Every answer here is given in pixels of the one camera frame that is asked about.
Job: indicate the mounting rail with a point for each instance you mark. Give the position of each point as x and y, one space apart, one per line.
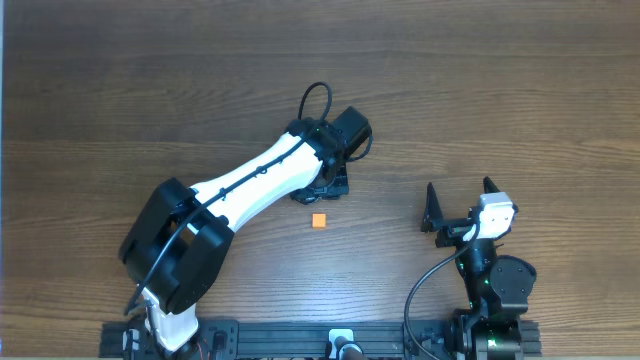
285 340

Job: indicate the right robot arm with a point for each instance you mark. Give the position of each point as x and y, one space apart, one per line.
500 285

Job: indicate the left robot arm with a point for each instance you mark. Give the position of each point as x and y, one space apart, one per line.
270 175

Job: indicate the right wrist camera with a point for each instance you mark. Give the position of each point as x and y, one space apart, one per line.
495 216

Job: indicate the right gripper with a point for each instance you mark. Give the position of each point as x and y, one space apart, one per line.
452 232

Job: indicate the orange cube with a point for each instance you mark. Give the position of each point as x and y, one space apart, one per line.
319 221

